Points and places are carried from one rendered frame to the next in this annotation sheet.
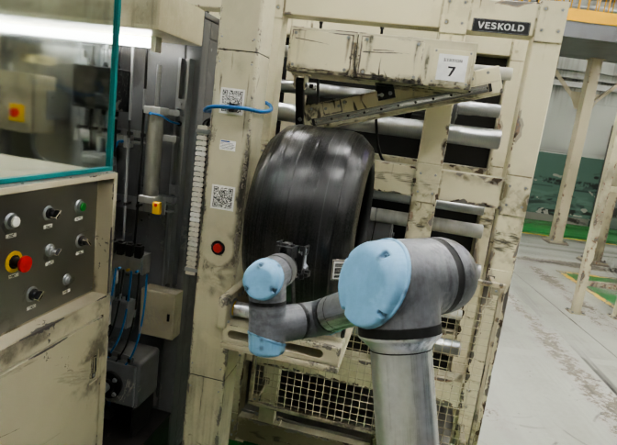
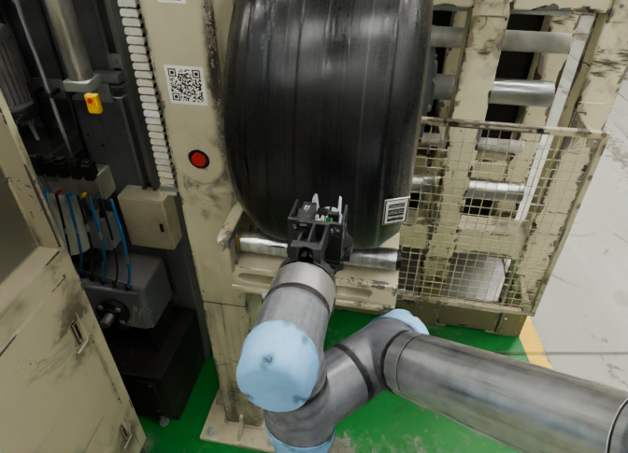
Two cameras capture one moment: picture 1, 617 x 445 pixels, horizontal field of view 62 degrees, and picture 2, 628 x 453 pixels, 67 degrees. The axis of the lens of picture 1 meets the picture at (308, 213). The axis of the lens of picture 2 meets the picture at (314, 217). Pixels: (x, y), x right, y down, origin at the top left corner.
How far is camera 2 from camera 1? 0.68 m
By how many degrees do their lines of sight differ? 27
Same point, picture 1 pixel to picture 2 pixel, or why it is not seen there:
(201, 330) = (205, 259)
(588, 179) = not seen: outside the picture
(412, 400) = not seen: outside the picture
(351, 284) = not seen: outside the picture
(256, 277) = (264, 382)
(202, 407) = (227, 331)
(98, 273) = (36, 225)
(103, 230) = (14, 169)
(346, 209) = (404, 114)
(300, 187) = (315, 83)
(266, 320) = (296, 426)
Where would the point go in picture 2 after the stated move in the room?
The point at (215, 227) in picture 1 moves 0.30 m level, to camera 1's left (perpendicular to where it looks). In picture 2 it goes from (186, 131) to (35, 132)
